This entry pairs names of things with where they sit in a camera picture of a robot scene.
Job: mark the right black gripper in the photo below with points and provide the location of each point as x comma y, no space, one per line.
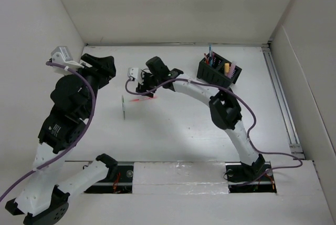
142,88

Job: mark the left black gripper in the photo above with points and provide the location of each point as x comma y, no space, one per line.
105,67

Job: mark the pink clear pen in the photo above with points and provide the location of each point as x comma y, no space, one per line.
142,99

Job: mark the green clear pen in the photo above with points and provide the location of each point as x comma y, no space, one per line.
123,106

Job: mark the red clear pen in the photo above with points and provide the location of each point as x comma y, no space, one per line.
206,59

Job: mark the blue clear pen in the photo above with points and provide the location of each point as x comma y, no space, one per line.
210,56

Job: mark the orange highlighter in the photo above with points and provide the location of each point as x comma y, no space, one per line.
226,68

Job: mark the purple highlighter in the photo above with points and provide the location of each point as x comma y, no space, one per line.
231,70

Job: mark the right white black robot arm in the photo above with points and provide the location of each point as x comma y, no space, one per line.
224,107

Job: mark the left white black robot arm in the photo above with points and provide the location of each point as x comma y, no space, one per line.
44,200

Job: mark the black pen organizer box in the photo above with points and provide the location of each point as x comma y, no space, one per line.
215,74

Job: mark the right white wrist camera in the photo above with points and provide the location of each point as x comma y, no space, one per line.
134,73

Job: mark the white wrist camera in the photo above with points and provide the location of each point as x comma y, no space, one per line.
62,56
134,73

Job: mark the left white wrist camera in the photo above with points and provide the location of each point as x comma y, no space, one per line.
62,56

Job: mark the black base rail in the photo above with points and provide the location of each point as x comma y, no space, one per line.
181,178

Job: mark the aluminium side rail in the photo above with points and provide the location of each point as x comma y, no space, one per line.
292,137

